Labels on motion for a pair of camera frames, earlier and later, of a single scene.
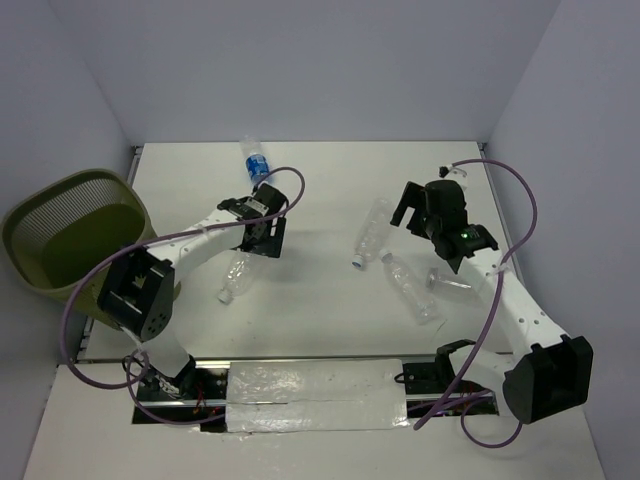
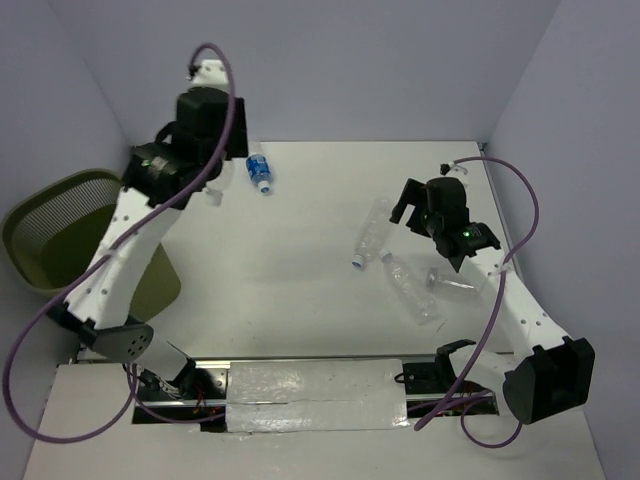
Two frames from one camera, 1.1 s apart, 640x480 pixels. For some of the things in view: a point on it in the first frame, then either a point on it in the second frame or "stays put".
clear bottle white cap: x=422 y=307 stays put
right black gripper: x=414 y=195 stays put
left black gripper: x=272 y=246 to x=239 y=144
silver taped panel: x=318 y=395 stays put
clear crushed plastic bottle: x=238 y=276 to x=216 y=187
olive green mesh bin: x=55 y=237 stays put
